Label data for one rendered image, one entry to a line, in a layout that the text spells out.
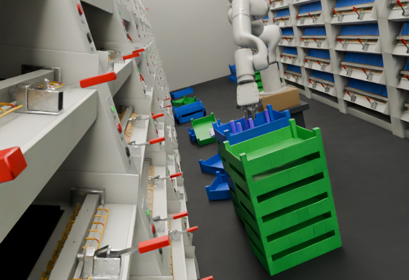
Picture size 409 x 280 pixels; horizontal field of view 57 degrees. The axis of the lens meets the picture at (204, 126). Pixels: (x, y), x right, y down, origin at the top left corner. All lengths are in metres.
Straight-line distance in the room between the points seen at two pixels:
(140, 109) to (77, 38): 0.74
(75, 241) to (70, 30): 0.29
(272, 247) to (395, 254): 0.42
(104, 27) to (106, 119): 0.72
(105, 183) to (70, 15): 0.25
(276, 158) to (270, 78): 1.22
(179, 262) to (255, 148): 0.56
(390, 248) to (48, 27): 1.33
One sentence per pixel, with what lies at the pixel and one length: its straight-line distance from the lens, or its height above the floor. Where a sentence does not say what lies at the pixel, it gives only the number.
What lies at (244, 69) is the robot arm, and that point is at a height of 0.68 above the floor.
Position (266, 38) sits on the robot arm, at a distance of 2.44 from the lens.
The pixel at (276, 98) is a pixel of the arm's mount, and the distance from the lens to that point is 2.42.
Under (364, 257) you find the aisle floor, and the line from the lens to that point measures 1.52.
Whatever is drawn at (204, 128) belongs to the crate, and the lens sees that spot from 3.21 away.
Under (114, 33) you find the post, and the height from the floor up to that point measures 0.96.
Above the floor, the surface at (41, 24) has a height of 0.98.
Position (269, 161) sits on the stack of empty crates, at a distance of 1.29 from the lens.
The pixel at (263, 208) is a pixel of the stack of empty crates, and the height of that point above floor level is 0.27.
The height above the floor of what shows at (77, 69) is 0.90.
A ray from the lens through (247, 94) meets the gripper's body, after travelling 1.70.
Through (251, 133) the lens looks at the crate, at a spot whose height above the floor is 0.44.
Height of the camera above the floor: 0.92
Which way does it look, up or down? 15 degrees down
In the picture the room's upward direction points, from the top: 15 degrees counter-clockwise
